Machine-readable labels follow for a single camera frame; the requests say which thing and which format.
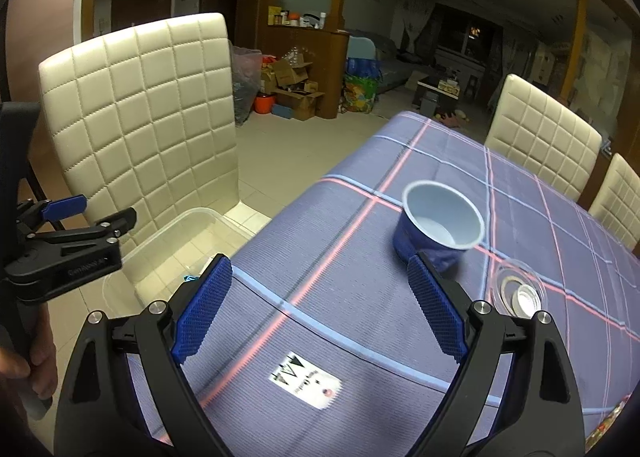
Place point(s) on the wooden partition cabinet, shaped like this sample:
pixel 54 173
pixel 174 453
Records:
pixel 324 49

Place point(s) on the cream chair far right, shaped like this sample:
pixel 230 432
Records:
pixel 617 204

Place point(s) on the clear plastic trash bin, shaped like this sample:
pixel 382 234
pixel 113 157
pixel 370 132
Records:
pixel 178 251

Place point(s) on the cardboard box pile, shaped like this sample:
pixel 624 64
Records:
pixel 286 83

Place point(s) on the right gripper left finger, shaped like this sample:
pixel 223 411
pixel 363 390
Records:
pixel 99 413

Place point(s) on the pink plastic bag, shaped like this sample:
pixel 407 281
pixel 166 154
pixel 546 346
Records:
pixel 246 69

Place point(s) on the blue paper cup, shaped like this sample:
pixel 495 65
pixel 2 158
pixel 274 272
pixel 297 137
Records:
pixel 439 220

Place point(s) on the cream chair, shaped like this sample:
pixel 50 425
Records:
pixel 617 204
pixel 544 137
pixel 144 118

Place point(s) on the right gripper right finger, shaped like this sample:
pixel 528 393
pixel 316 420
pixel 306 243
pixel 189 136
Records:
pixel 539 412

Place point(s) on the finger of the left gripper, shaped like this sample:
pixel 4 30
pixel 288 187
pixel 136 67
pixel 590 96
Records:
pixel 58 210
pixel 115 225

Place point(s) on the plaid purple tablecloth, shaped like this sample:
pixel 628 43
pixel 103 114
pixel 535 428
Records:
pixel 327 343

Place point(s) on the orange bucket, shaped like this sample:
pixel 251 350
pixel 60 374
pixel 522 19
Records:
pixel 263 104

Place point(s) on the white sticker label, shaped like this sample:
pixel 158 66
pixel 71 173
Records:
pixel 306 381

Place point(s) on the cream chair far middle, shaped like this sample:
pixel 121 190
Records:
pixel 544 137

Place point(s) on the colourful blue green bag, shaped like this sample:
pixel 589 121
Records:
pixel 360 85

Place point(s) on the cream chair at left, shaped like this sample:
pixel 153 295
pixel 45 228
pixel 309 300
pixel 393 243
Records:
pixel 144 118

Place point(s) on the person's left hand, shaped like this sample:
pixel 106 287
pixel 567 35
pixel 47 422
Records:
pixel 39 369

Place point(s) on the clear glass ashtray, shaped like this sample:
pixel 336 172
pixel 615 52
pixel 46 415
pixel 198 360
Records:
pixel 516 290

